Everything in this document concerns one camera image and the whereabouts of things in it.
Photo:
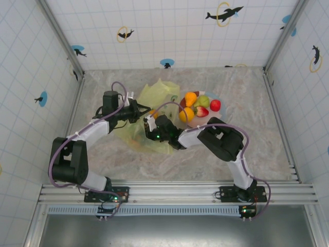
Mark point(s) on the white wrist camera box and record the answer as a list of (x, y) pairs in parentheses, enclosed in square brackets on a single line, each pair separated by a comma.
[(129, 99), (150, 121)]

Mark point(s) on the red toy strawberry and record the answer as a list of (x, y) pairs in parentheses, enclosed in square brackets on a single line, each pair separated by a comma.
[(201, 112)]

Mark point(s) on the green toy pear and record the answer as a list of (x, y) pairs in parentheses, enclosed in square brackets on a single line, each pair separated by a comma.
[(202, 101)]

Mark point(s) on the large yellow-orange toy orange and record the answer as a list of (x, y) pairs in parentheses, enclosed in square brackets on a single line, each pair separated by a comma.
[(186, 114)]

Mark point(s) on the yellow-green plastic bag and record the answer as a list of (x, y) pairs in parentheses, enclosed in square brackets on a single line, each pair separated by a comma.
[(159, 88)]

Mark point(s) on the right controller board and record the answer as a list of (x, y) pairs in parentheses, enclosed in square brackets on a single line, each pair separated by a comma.
[(248, 211)]

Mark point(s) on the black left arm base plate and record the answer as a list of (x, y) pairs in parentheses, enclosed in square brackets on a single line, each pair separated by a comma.
[(120, 193)]

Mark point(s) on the round pale plate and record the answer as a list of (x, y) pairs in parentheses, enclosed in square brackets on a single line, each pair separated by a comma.
[(196, 120)]

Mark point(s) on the aluminium mounting rail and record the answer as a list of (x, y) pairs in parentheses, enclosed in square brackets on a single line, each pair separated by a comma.
[(174, 191)]

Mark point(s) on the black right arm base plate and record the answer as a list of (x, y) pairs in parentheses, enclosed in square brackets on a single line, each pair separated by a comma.
[(228, 194)]

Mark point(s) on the red toy apple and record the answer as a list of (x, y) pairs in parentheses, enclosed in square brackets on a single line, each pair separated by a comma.
[(215, 105)]

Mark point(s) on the left controller board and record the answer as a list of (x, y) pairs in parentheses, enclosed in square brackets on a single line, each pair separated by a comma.
[(105, 209)]

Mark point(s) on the controller board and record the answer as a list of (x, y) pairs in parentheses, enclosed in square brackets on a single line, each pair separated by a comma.
[(248, 211), (105, 209)]

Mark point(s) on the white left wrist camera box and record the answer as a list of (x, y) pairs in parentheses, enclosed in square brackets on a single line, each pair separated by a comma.
[(129, 99)]

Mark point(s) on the orange-yellow toy pear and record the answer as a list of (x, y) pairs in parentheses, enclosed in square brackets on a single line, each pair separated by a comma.
[(190, 99)]

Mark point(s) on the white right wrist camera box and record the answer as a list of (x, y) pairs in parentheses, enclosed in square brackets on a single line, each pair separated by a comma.
[(150, 121)]

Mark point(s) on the aluminium frame post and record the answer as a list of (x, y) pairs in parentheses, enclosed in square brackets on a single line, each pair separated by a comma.
[(60, 33), (285, 33)]

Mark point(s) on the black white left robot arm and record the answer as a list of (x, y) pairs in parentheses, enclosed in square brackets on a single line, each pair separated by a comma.
[(95, 130)]

